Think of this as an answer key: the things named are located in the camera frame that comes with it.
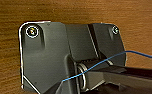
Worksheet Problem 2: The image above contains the blue cable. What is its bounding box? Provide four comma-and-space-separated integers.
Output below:
62, 50, 152, 83

